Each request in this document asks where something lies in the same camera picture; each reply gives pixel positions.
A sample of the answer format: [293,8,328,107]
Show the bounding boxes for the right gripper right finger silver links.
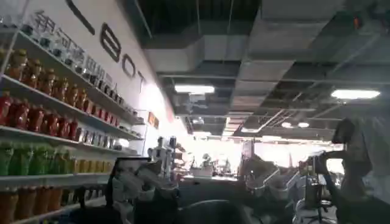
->
[244,167,290,200]

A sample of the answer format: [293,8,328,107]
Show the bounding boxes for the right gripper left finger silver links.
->
[135,163,181,202]

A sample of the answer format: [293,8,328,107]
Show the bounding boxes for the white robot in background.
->
[147,136,184,181]

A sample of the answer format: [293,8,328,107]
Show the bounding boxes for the black office chair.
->
[300,173,335,224]

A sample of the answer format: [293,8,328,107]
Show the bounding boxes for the rectangular ceiling light panel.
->
[174,84,216,94]

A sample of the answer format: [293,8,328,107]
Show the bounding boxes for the oval ceiling light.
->
[330,89,381,100]

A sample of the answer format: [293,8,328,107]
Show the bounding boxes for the shelf rack with drink bottles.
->
[0,0,147,224]

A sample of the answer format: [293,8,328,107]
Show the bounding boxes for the orange wall sign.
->
[147,111,160,130]

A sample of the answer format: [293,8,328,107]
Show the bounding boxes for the grey ceiling air duct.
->
[143,0,333,135]

